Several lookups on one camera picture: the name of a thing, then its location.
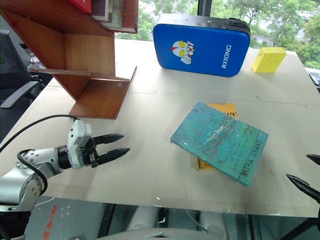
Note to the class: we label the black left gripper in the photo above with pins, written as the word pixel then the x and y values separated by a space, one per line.
pixel 87 152

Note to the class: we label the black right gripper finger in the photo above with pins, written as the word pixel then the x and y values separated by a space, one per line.
pixel 306 186
pixel 315 159

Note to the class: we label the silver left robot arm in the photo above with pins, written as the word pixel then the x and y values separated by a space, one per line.
pixel 30 172

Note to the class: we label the brown wooden bookshelf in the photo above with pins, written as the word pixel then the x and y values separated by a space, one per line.
pixel 82 65

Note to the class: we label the teal hardcover book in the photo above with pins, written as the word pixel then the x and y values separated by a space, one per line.
pixel 220 142

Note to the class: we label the yellow book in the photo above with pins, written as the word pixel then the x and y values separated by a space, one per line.
pixel 225 110

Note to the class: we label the yellow sponge block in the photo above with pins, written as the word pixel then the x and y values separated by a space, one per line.
pixel 267 60

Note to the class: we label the black office chair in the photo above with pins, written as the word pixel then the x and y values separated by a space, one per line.
pixel 12 75

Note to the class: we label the blue cartoon kick pad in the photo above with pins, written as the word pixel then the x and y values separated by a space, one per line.
pixel 200 47

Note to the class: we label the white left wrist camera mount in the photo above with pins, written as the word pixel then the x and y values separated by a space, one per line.
pixel 74 140

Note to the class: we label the black vertical post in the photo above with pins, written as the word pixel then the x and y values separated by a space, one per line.
pixel 203 7

